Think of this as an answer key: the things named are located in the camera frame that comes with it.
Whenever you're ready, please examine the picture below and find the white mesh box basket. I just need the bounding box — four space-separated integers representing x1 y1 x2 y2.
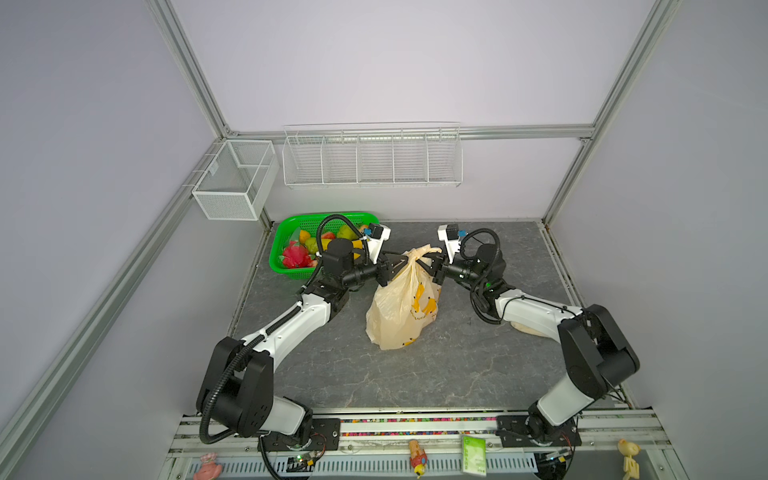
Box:
192 140 279 221

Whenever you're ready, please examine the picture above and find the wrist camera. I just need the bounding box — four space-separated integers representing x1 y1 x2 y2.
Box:
363 223 391 264
437 224 461 264

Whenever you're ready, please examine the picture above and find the green plastic basket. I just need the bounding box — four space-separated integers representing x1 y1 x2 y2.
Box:
269 212 379 280

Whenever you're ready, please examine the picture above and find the beige plastic bag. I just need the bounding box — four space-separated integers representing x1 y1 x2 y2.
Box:
366 245 442 350

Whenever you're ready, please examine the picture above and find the green yellow pear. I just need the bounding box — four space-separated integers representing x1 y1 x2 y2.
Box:
304 237 319 255

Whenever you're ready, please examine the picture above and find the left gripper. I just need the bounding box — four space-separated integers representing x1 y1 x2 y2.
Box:
342 250 410 289

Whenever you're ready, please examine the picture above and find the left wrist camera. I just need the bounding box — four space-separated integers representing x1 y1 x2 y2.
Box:
363 223 391 264

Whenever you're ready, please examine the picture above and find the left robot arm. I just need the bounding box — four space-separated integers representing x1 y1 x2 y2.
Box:
196 223 406 447

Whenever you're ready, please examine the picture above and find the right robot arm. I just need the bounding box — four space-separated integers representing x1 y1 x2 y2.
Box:
418 224 640 444

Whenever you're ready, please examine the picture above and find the aluminium front rail frame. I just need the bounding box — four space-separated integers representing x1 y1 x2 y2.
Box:
160 404 692 479

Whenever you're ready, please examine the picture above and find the pink dragon fruit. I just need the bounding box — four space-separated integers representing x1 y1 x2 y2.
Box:
281 241 314 269

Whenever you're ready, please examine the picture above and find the green white card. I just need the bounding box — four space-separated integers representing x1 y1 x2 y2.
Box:
461 435 487 477

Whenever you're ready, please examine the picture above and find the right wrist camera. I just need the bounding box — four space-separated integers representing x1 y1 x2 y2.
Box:
437 224 461 264

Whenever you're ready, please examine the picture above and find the red yellow toy figure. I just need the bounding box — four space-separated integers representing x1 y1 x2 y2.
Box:
408 440 428 479

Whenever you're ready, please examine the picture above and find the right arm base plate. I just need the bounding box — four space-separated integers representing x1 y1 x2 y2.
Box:
496 414 582 448

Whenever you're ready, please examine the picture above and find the white wire shelf rack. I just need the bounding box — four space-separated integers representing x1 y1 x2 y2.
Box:
282 122 464 188

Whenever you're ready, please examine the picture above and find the pink toy figure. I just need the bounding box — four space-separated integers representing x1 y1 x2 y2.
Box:
193 453 223 480

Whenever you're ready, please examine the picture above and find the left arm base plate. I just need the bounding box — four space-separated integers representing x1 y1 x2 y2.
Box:
263 417 341 452

